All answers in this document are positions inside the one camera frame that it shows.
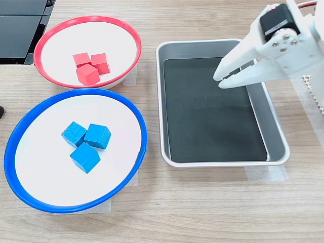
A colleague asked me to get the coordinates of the red cube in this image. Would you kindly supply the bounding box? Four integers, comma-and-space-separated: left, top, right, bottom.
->
75, 63, 100, 86
90, 53, 111, 75
72, 52, 92, 69

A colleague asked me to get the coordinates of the blue cube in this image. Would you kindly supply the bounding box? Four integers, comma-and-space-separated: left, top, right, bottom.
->
84, 123, 112, 149
69, 142, 101, 174
60, 120, 88, 149

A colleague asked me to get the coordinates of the steel tray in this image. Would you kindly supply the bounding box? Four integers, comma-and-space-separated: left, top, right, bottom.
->
155, 38, 291, 168

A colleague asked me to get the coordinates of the black tray mat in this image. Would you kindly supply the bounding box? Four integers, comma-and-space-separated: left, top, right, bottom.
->
163, 57, 268, 163

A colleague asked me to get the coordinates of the clear tape strip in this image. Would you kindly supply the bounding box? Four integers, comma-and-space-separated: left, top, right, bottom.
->
126, 171, 139, 187
244, 166, 289, 182
123, 63, 138, 86
54, 194, 112, 214

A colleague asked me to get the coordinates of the white plate red rim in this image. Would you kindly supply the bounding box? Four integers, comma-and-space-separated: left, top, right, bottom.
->
33, 16, 142, 90

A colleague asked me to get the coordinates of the black flat device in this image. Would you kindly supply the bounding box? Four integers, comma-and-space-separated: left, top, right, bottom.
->
0, 0, 56, 66

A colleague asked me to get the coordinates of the white plate blue rim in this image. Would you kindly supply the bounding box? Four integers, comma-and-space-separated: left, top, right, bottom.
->
3, 88, 148, 214

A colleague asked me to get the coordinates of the red black gripper cable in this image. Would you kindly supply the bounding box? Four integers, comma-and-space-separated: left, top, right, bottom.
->
296, 1, 318, 10

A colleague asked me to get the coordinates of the pale perforated base plate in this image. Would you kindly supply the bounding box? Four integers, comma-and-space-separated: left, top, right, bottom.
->
301, 74, 324, 118

